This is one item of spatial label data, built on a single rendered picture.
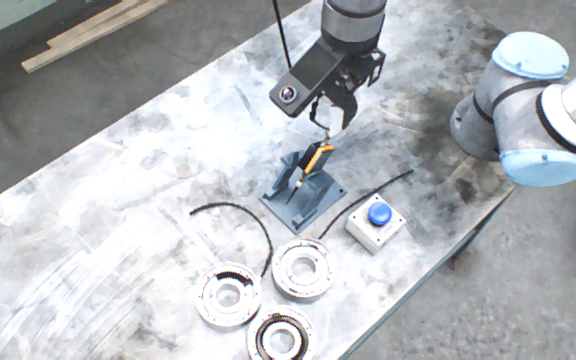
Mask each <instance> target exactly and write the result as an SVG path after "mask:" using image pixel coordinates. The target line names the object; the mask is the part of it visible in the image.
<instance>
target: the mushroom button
mask: <svg viewBox="0 0 576 360"><path fill-rule="evenodd" d="M367 215H369V218H370V219H371V221H373V222H374V223H376V224H386V223H388V222H389V221H390V220H391V218H392V210H391V208H390V206H389V205H388V204H386V203H382V202H376V203H373V204H372V205H371V206H370V208H369V210H367Z"/></svg>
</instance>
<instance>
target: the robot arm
mask: <svg viewBox="0 0 576 360"><path fill-rule="evenodd" d="M386 3H387V0H323V2H322V9H321V19H320V21H321V24H320V33H321V35H320V36H319V38H318V39H317V40H316V41H315V42H314V43H313V44H312V45H311V46H310V47H309V49H308V50H306V51H305V53H304V54H303V55H302V56H301V57H300V58H299V60H298V61H297V62H296V63H295V64H294V65H293V66H292V67H290V68H289V70H288V72H287V73H286V74H285V75H284V76H283V77H282V78H281V79H280V80H279V81H278V83H277V84H276V85H274V87H273V88H272V89H271V90H270V91H269V98H270V100H271V101H272V102H273V104H274V105H276V106H277V107H278V108H279V109H280V110H281V111H282V112H284V113H285V114H286V115H287V116H288V117H290V118H296V117H298V116H299V115H300V114H301V113H302V112H303V111H305V114H307V117H308V118H309V120H310V121H311V122H313V121H314V118H315V116H316V108H317V107H318V99H319V98H321V97H323V96H324V95H325V96H326V97H327V98H329V99H330V100H331V102H332V104H333V103H334V104H333V105H331V106H330V107H329V113H330V116H331V123H330V124H329V127H330V131H329V133H328V136H329V137H330V138H331V139H332V140H333V141H335V140H338V139H340V138H341V137H342V136H343V134H344V133H345V132H346V130H347V129H348V127H349V125H350V123H351V122H352V121H354V120H355V119H356V117H357V116H358V115H359V114H360V113H361V112H362V110H363V103H362V101H361V103H358V101H357V99H356V96H355V95H353V94H355V92H356V90H358V89H359V88H360V87H361V86H363V84H364V83H365V82H366V80H367V77H368V76H369V75H371V76H369V80H368V83H367V87H368V88H369V87H371V86H372V84H374V83H375V82H376V81H377V80H379V78H380V74H381V71H382V68H383V63H384V60H385V57H386V54H385V53H383V52H382V51H381V49H379V48H378V42H379V39H380V35H381V31H382V27H383V23H384V20H385V16H386V15H385V14H384V10H385V7H386ZM373 53H374V54H375V55H376V54H377V53H378V54H379V57H378V58H377V59H375V60H374V57H373V56H372V54H373ZM379 65H380V66H379ZM568 65H569V58H568V55H567V52H566V51H565V49H564V48H563V47H562V46H561V45H560V44H559V43H557V42H555V41H553V40H550V39H549V38H547V37H545V35H542V34H539V33H533V32H518V33H513V34H510V35H508V36H506V37H505V38H504V39H503V41H502V42H501V43H500V45H499V46H498V48H497V49H496V50H494V51H493V53H492V57H491V59H490V62H489V64H488V66H487V67H486V69H485V71H484V73H483V75H482V77H481V80H480V82H479V84H478V86H477V88H476V89H475V91H472V92H471V93H470V94H468V95H467V96H466V98H464V99H463V100H462V101H461V102H460V103H459V104H458V105H457V107H456V108H455V110H454V112H452V114H451V118H450V131H451V135H453V137H454V139H455V140H456V142H457V143H458V144H459V146H460V147H461V149H462V150H464V151H465V152H466V153H468V154H470V155H472V156H474V157H476V158H478V159H481V160H485V161H492V162H500V161H502V165H503V169H504V173H505V175H506V176H508V177H509V178H510V179H511V181H512V182H514V183H516V184H519V185H522V186H529V187H550V186H556V185H561V184H564V183H569V182H571V181H573V179H575V178H576V79H575V80H572V81H571V82H570V83H568V84H567V85H561V78H562V77H563V76H564V75H565V74H566V73H567V68H568ZM377 66H379V71H378V74H377V75H376V76H375V77H373V76H374V72H375V69H376V67H377Z"/></svg>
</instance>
